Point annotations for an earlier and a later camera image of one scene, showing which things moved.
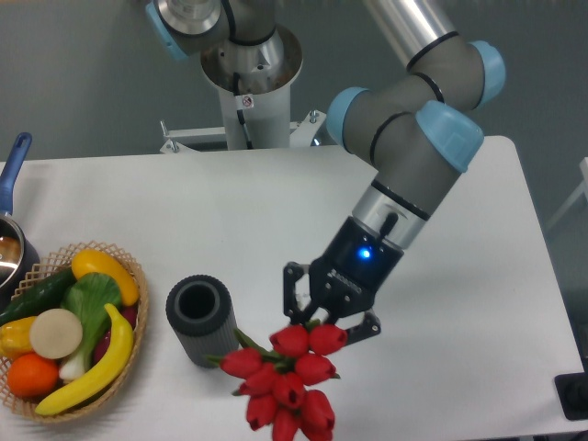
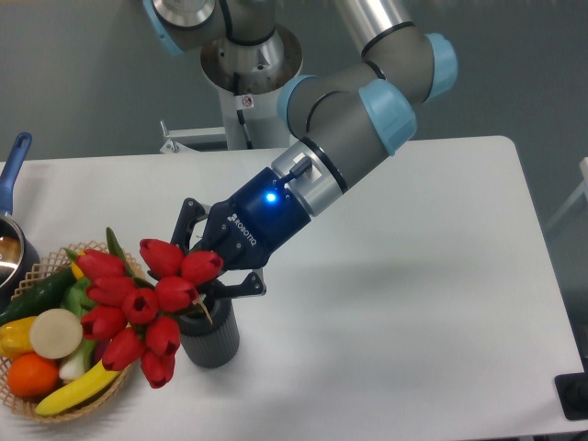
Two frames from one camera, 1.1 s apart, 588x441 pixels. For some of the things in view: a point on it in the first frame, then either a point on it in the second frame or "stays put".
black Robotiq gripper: x=358 y=262 to x=254 y=223
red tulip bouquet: x=277 y=382 to x=138 y=315
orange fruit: x=32 y=376 stays put
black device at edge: x=572 y=394 stays put
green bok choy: x=88 y=296 stays put
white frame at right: x=582 y=188 stays put
